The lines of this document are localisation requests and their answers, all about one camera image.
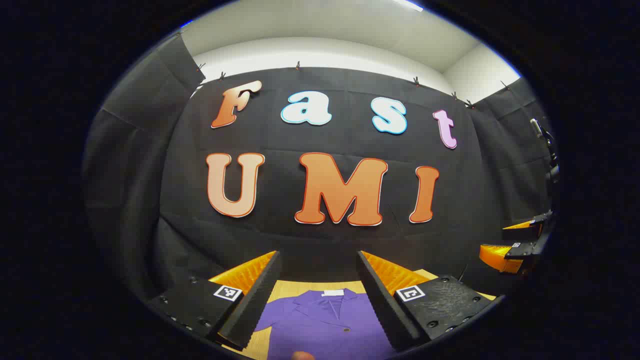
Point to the ceiling light strip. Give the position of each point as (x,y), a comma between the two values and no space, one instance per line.
(407,4)

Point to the black backdrop cloth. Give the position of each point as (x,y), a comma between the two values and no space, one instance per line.
(280,140)

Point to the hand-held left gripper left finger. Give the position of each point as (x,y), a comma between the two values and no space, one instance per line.
(255,305)

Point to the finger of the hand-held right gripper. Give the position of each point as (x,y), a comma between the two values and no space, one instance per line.
(530,226)
(500,256)

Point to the purple shirt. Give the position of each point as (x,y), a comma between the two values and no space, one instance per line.
(320,325)

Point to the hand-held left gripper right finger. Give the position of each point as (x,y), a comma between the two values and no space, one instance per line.
(382,305)

